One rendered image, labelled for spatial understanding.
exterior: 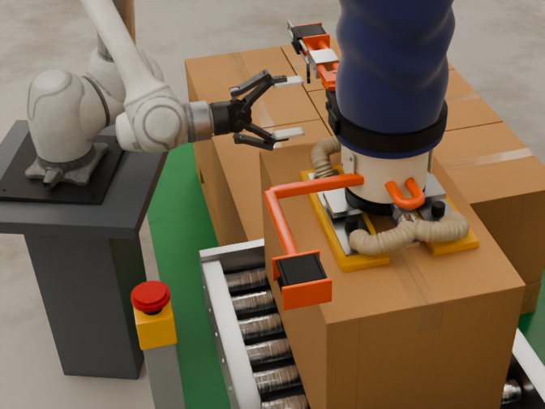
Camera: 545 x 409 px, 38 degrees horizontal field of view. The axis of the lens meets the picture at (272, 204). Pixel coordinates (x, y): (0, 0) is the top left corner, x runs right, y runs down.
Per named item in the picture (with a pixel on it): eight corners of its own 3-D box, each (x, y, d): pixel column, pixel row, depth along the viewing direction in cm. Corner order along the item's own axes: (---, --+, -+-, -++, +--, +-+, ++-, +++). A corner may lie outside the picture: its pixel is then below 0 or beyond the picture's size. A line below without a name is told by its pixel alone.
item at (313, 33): (329, 52, 210) (330, 34, 207) (302, 55, 209) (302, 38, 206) (321, 38, 217) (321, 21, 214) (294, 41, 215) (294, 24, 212)
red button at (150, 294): (174, 317, 142) (172, 301, 139) (135, 325, 141) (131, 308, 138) (169, 290, 147) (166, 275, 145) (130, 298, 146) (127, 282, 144)
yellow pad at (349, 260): (390, 264, 158) (391, 246, 155) (341, 273, 157) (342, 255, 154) (340, 170, 185) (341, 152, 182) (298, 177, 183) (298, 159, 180)
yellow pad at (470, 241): (478, 248, 161) (482, 229, 158) (432, 256, 160) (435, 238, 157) (417, 157, 188) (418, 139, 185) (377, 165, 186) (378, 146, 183)
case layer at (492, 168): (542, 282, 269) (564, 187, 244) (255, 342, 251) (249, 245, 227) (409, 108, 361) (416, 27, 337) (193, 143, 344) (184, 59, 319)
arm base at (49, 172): (17, 187, 215) (12, 170, 211) (51, 139, 231) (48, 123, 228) (80, 195, 212) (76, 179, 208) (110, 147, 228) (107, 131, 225)
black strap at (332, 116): (465, 143, 152) (467, 125, 149) (348, 161, 148) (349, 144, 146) (421, 87, 169) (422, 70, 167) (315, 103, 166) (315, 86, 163)
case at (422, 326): (499, 416, 176) (527, 285, 152) (325, 454, 170) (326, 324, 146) (404, 247, 223) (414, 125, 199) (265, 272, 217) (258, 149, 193)
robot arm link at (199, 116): (185, 130, 185) (210, 126, 186) (190, 151, 178) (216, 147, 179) (181, 96, 179) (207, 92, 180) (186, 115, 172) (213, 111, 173)
